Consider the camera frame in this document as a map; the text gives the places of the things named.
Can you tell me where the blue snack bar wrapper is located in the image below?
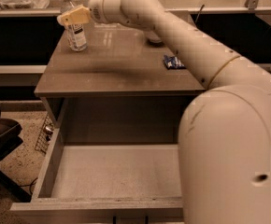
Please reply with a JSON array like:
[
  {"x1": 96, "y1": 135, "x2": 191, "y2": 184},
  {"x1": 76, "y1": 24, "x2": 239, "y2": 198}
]
[{"x1": 164, "y1": 55, "x2": 185, "y2": 70}]

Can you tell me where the white ceramic bowl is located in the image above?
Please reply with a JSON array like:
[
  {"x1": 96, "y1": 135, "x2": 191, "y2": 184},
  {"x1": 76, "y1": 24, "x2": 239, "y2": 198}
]
[{"x1": 144, "y1": 31, "x2": 162, "y2": 44}]

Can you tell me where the dark office chair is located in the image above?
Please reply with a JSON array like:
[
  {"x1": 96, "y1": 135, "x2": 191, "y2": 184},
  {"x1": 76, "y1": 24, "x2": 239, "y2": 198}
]
[{"x1": 0, "y1": 109, "x2": 31, "y2": 203}]

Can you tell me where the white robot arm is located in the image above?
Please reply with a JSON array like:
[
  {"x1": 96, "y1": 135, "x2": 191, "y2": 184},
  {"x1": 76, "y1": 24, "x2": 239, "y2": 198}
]
[{"x1": 57, "y1": 0, "x2": 271, "y2": 224}]

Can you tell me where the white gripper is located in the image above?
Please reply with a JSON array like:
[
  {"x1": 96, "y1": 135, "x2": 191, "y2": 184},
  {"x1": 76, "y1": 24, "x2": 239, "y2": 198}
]
[{"x1": 57, "y1": 0, "x2": 123, "y2": 26}]

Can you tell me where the open grey top drawer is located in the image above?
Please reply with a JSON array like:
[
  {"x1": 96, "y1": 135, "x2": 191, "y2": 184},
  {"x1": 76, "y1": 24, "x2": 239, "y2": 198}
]
[{"x1": 11, "y1": 127, "x2": 183, "y2": 224}]

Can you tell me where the clear plastic water bottle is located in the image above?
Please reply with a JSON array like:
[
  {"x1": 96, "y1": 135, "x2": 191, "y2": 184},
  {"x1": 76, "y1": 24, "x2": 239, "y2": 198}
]
[{"x1": 61, "y1": 0, "x2": 87, "y2": 51}]

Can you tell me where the wire mesh basket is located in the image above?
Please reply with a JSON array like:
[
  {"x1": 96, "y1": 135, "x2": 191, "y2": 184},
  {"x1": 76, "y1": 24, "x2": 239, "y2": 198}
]
[{"x1": 35, "y1": 116, "x2": 54, "y2": 154}]

